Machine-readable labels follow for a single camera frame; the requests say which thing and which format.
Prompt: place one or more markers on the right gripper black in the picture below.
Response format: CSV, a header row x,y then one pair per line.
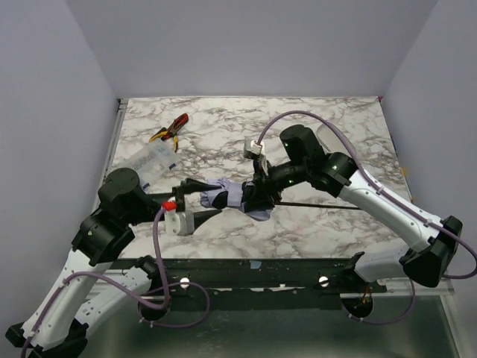
x,y
259,192

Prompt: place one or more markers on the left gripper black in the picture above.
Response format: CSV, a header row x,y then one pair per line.
x,y
178,198

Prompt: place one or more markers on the lilac umbrella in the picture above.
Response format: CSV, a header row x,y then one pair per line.
x,y
229,194

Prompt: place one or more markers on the beige zippered umbrella case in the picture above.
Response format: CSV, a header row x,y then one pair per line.
x,y
332,143

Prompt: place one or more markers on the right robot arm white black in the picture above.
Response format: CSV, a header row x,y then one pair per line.
x,y
428,248

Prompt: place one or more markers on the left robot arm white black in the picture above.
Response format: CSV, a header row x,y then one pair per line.
x,y
82,296

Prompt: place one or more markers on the clear plastic screw box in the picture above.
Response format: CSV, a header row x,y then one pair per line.
x,y
151,162

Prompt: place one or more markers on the blue tape piece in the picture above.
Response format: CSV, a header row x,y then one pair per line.
x,y
255,264

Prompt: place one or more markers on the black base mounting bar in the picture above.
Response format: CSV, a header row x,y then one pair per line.
x,y
279,284

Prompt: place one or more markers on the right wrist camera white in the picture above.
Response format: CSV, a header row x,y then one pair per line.
x,y
255,152

